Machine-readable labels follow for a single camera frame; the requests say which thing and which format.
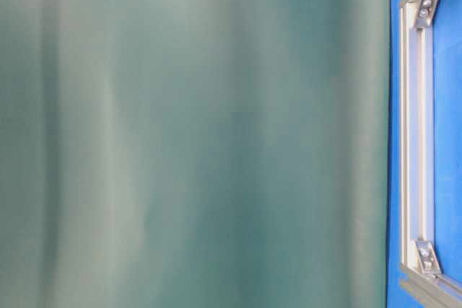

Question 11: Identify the green curtain backdrop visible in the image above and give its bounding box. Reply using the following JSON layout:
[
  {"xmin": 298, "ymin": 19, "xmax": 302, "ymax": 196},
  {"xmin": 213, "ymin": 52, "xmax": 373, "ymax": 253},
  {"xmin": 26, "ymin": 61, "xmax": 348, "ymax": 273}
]
[{"xmin": 1, "ymin": 0, "xmax": 389, "ymax": 307}]

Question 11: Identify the silver aluminium extrusion frame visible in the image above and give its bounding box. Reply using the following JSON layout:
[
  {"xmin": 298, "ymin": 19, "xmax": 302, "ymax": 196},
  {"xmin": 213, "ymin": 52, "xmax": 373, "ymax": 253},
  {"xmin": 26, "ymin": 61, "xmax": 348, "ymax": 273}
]
[{"xmin": 398, "ymin": 0, "xmax": 461, "ymax": 307}]

